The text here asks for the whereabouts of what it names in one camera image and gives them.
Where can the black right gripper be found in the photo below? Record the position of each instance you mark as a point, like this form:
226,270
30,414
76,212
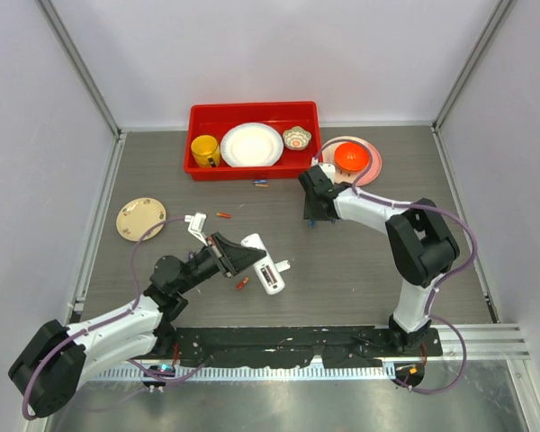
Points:
310,214

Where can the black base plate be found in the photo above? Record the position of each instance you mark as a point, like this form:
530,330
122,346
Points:
288,347

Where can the red orange battery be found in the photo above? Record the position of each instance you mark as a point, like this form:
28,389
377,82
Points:
242,284

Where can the blue orange battery near bin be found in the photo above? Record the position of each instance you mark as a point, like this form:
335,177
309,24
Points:
260,182

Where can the red plastic bin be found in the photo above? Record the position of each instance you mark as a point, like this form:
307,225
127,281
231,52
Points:
217,119

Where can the orange bowl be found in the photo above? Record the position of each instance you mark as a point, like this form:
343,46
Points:
351,158

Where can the white slotted cable duct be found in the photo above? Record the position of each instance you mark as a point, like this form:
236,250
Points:
313,372

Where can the pink plate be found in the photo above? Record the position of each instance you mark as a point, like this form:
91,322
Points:
367,173

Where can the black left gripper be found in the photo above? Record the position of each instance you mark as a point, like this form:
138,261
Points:
230,257

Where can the white plate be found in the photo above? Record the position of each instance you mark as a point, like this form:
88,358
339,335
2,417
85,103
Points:
251,144

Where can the white remote control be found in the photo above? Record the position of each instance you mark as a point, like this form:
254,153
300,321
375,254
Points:
267,270

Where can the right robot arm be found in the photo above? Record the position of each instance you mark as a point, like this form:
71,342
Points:
422,246

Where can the cream floral saucer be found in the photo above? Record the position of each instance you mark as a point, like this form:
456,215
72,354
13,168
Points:
138,216

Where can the yellow mug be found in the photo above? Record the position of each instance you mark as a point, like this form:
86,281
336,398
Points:
206,151

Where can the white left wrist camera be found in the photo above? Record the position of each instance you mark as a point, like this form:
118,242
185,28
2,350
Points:
195,226

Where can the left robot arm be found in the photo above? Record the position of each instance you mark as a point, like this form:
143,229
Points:
59,359

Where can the small patterned flower bowl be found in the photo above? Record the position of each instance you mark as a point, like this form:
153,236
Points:
296,138

